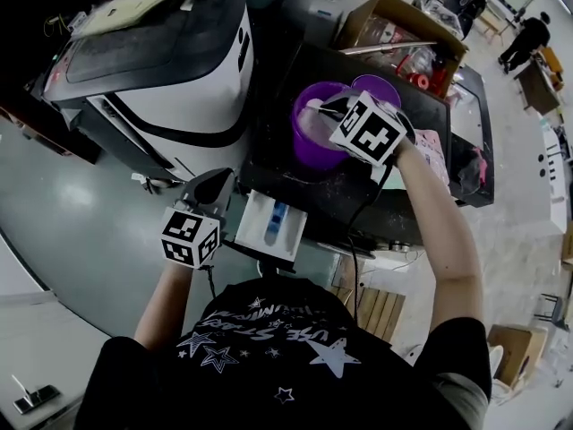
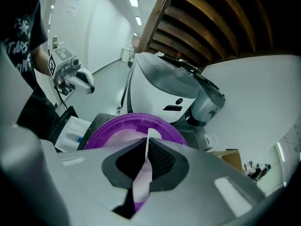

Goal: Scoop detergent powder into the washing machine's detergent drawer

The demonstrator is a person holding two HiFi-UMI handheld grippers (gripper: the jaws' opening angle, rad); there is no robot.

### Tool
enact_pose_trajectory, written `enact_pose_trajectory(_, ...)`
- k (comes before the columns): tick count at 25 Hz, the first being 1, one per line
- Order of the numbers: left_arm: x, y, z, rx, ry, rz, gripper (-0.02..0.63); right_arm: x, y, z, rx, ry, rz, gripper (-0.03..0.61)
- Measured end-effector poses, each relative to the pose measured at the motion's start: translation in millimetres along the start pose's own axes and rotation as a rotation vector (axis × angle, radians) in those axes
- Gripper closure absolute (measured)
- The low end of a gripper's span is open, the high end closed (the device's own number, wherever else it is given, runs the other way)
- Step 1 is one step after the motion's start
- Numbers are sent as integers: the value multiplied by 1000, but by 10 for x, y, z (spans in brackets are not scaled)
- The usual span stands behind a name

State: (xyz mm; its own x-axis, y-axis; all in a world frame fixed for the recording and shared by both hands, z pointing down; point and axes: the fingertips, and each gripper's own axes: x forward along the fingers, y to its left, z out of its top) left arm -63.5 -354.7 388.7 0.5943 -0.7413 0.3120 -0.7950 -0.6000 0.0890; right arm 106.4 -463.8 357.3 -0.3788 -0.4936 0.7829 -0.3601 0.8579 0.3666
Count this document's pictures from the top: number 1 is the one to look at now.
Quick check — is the white detergent drawer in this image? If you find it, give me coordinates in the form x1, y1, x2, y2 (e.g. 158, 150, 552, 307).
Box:
223, 189, 311, 273

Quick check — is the wooden table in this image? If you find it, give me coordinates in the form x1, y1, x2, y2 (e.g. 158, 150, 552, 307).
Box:
513, 45, 566, 116

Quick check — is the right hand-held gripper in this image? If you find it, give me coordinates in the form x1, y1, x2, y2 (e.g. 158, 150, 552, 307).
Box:
320, 90, 418, 182

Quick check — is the person's left forearm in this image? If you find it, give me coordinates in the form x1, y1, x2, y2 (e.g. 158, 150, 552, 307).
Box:
133, 262, 194, 351

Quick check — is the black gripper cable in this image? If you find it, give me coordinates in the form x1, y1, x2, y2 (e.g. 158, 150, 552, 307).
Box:
342, 168, 386, 326
199, 264, 218, 299

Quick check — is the purple plastic bucket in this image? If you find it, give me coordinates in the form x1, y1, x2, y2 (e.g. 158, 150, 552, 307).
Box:
292, 81, 359, 172

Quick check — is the black metal stool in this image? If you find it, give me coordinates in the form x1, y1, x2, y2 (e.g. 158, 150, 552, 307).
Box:
535, 292, 566, 329

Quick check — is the white cabinet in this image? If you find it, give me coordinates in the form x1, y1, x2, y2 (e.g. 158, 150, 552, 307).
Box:
539, 121, 572, 235

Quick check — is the large open cardboard box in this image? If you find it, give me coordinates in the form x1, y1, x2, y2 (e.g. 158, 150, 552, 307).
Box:
334, 0, 470, 99

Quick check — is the silver metal bar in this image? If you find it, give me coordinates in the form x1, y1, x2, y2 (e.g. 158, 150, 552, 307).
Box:
342, 40, 438, 57

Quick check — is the white plastic spoon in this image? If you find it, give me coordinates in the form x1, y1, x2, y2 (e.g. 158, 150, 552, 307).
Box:
306, 99, 344, 116

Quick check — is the black star print t-shirt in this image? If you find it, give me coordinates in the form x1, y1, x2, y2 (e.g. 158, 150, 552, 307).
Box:
80, 278, 493, 430

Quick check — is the small cardboard box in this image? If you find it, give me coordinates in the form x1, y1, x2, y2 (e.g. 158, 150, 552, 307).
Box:
486, 323, 550, 391

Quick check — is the person's right forearm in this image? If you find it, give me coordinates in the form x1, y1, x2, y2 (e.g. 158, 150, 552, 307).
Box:
393, 141, 483, 331

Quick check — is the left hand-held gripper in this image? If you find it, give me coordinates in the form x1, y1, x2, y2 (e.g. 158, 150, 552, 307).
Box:
160, 168, 235, 271

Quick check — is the white powder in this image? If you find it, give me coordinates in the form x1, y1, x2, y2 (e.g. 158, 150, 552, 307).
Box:
297, 100, 341, 147

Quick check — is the metal door handle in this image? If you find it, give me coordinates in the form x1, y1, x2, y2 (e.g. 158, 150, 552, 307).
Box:
12, 374, 60, 416

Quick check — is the white and black machine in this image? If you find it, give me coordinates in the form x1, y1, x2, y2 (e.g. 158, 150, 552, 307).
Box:
42, 0, 256, 185

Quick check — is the red plastic piece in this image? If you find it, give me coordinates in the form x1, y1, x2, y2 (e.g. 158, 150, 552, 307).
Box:
396, 54, 449, 96

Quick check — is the black washing machine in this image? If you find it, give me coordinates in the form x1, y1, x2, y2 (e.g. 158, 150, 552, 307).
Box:
239, 41, 453, 259

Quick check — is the white round container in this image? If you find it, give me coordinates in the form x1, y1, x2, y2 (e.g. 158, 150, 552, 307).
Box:
490, 345, 509, 393
405, 342, 426, 366

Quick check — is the purple bucket lid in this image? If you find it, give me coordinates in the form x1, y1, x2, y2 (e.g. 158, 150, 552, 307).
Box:
350, 73, 403, 109

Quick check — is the pink packet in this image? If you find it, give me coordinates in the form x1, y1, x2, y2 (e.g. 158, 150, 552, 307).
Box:
414, 127, 451, 194

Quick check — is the flat shaped panel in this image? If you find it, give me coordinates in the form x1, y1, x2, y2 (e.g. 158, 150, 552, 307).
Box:
70, 0, 216, 39

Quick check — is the wooden slatted pallet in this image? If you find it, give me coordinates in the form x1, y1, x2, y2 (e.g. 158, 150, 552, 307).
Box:
329, 257, 407, 344

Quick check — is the pink cloth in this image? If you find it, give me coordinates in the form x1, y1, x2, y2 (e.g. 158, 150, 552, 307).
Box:
458, 145, 489, 187

